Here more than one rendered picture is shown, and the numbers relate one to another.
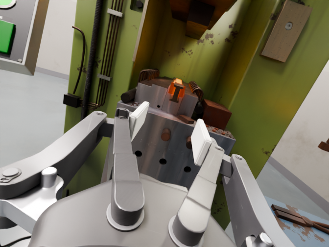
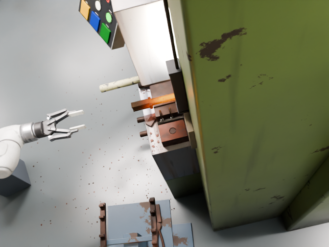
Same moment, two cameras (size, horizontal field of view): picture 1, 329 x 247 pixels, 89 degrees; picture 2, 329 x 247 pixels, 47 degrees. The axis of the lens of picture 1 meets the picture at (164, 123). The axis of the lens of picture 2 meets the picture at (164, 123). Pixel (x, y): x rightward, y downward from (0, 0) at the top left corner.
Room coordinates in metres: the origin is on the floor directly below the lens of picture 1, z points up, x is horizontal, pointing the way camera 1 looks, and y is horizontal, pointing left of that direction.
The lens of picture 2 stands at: (0.66, -0.83, 2.54)
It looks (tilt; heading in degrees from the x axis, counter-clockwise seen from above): 65 degrees down; 97
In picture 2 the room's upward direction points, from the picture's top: 19 degrees counter-clockwise
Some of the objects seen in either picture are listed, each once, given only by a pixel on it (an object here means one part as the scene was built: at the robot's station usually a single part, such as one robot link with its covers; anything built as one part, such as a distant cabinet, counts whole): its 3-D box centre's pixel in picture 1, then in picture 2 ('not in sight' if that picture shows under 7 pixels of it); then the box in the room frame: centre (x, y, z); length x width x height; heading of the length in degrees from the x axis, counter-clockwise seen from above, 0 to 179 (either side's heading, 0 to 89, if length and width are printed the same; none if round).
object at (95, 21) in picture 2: not in sight; (95, 21); (0.34, 0.53, 1.01); 0.07 x 0.05 x 0.07; 116
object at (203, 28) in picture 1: (197, 24); not in sight; (0.79, 0.00, 1.24); 0.30 x 0.07 x 0.06; 1
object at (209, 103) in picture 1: (213, 113); (173, 133); (0.60, -0.16, 0.95); 0.12 x 0.09 x 0.07; 1
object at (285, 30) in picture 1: (284, 33); (190, 129); (0.68, -0.29, 1.27); 0.09 x 0.02 x 0.17; 91
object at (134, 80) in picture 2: not in sight; (136, 80); (0.45, 0.37, 0.62); 0.44 x 0.05 x 0.05; 1
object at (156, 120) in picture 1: (164, 143); (203, 123); (0.76, -0.03, 0.69); 0.56 x 0.38 x 0.45; 1
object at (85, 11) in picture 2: not in sight; (85, 10); (0.29, 0.62, 1.01); 0.07 x 0.05 x 0.07; 116
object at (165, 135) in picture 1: (166, 134); (141, 119); (0.46, -0.01, 0.87); 0.04 x 0.03 x 0.03; 1
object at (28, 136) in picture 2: not in sight; (30, 132); (-0.04, -0.01, 1.00); 0.09 x 0.06 x 0.09; 91
